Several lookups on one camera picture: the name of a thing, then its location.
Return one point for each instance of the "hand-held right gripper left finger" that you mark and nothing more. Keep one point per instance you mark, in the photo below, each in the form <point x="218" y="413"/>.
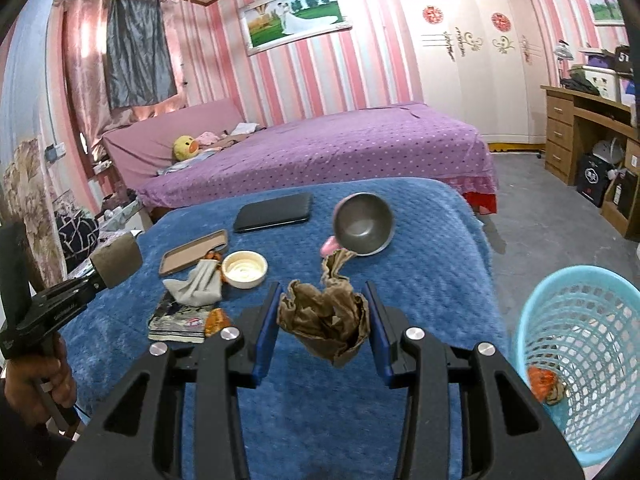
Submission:
<point x="265" y="330"/>

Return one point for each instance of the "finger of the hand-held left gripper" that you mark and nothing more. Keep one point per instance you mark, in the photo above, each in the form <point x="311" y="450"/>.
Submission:
<point x="75" y="285"/>

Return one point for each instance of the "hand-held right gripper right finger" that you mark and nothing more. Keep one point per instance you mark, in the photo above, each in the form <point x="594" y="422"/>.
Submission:
<point x="377" y="330"/>

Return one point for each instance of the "small orange wrapper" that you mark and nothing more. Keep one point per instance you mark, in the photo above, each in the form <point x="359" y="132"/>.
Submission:
<point x="217" y="321"/>

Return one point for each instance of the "brown paper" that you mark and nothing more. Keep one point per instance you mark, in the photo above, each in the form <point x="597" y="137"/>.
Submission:
<point x="320" y="315"/>

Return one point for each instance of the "small white round dish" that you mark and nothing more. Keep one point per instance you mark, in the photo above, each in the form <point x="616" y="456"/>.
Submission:
<point x="245" y="267"/>

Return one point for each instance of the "grey cloth pouch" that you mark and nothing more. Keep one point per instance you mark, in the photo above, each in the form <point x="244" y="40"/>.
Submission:
<point x="197" y="287"/>

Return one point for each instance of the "orange snack packet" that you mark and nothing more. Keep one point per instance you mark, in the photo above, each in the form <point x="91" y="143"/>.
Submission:
<point x="542" y="380"/>

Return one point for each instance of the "teal plastic basket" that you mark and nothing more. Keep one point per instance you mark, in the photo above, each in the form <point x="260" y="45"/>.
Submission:
<point x="575" y="310"/>

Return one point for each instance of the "person's left hand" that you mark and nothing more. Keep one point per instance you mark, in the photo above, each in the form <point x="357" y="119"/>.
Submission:
<point x="30" y="385"/>

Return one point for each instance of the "black white patterned garment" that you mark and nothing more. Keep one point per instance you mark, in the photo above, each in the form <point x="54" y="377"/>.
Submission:
<point x="75" y="235"/>

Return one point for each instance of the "pile of light clothes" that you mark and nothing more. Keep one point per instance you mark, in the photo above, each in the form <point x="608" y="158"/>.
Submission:
<point x="120" y="215"/>

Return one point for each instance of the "blue fleece blanket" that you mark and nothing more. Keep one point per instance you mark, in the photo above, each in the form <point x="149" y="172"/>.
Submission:
<point x="425" y="260"/>

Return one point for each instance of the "tan phone case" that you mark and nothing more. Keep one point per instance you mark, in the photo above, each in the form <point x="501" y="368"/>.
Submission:
<point x="185" y="257"/>

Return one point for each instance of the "pink cup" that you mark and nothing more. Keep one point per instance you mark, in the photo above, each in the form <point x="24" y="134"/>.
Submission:
<point x="362" y="222"/>

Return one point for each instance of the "floral patterned curtain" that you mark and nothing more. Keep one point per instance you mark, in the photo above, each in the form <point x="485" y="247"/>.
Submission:
<point x="30" y="185"/>

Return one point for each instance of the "black phone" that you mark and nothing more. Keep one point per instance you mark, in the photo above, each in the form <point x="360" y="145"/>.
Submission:
<point x="272" y="212"/>

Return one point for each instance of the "white power strip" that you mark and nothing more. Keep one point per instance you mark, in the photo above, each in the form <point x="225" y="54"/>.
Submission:
<point x="101" y="166"/>

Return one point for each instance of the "pink covered headboard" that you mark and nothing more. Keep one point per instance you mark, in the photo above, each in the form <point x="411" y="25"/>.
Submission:
<point x="150" y="145"/>

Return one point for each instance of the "yellow duck plush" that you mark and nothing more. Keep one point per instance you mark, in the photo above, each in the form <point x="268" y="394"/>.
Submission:
<point x="185" y="149"/>

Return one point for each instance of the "purple dotted bed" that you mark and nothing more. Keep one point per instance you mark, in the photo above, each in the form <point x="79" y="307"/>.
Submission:
<point x="325" y="155"/>

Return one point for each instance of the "pink clothes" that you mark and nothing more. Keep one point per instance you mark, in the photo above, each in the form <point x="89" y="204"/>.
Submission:
<point x="225" y="136"/>

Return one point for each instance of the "pink satin curtain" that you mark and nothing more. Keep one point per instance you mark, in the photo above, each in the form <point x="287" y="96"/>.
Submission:
<point x="82" y="85"/>

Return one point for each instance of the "grey curtain cloth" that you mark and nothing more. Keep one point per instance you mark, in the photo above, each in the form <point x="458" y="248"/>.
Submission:
<point x="137" y="50"/>

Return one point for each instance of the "white wardrobe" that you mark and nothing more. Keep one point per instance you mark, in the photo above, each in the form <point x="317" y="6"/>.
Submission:
<point x="475" y="95"/>

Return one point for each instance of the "black box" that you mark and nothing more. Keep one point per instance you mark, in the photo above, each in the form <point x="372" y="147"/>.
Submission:
<point x="592" y="175"/>

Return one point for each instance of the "wooden desk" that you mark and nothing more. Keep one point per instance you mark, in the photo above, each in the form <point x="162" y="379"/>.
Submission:
<point x="560" y="130"/>

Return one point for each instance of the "white fan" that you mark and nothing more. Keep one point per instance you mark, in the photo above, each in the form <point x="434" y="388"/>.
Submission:
<point x="607" y="150"/>

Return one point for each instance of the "dark folded garment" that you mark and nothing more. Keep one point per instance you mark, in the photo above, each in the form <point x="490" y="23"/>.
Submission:
<point x="577" y="86"/>

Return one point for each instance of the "framed wedding picture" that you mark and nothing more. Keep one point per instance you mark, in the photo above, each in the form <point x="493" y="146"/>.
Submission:
<point x="295" y="15"/>

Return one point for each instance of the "red paper decoration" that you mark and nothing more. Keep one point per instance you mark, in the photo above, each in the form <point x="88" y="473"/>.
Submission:
<point x="500" y="22"/>
<point x="432" y="14"/>

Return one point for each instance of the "white storage box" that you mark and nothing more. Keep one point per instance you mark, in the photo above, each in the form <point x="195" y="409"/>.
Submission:
<point x="600" y="82"/>

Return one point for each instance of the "desk lamp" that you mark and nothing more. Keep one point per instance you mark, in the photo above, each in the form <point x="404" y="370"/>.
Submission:
<point x="562" y="50"/>

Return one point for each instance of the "wall switch box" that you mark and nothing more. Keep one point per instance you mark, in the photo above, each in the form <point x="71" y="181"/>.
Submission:
<point x="56" y="152"/>

